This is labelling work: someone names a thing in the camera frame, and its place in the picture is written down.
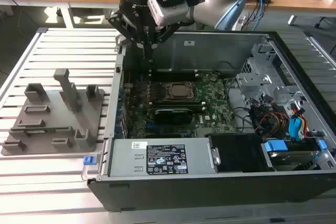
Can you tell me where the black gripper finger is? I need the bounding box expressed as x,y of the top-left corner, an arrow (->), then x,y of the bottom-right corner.
107,8 -> 149,65
148,22 -> 181,65

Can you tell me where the green RAM stick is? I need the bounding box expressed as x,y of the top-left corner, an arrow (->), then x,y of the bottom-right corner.
25,128 -> 71,134

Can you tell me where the black RAM slot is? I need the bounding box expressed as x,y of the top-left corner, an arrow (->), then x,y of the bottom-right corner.
152,104 -> 207,111
151,74 -> 198,81
151,100 -> 204,106

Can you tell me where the CPU socket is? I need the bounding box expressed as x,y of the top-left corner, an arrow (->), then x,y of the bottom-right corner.
161,81 -> 197,102

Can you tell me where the CPU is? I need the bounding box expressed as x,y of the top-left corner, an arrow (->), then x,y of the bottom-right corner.
171,83 -> 194,98

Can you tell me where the white power strip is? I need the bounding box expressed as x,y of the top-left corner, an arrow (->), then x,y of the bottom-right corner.
234,15 -> 247,31

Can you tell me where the black graphics card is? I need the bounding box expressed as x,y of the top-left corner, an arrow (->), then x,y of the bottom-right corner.
154,108 -> 193,125

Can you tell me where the green motherboard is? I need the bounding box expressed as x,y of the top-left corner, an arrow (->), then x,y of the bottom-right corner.
123,69 -> 238,140

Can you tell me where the silver metal drive cage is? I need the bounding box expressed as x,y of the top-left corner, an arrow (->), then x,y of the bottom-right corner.
235,73 -> 274,110

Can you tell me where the grey parts rack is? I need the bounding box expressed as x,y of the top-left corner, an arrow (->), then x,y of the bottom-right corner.
1,68 -> 106,156

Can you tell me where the grey power supply with label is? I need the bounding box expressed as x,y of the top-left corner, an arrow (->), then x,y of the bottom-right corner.
106,137 -> 220,178

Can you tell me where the black plastic shroud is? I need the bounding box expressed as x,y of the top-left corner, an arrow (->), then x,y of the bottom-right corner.
206,133 -> 276,174

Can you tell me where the black open PC case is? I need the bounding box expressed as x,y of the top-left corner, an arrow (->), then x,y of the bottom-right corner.
81,30 -> 336,212

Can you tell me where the hard disk in blue carrier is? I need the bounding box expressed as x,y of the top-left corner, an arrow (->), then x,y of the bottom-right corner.
259,138 -> 328,172

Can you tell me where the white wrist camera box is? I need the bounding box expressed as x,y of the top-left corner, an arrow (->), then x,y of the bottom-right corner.
147,0 -> 190,27

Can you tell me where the black wire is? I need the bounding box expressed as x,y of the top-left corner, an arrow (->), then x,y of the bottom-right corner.
225,76 -> 259,133

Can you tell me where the blue hanging cable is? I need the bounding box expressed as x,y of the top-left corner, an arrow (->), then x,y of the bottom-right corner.
252,0 -> 266,31

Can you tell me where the orange yellow red wire bundle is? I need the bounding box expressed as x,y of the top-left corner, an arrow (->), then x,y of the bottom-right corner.
261,112 -> 308,138

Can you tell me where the blue wire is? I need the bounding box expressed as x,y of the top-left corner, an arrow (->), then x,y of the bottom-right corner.
288,105 -> 306,143

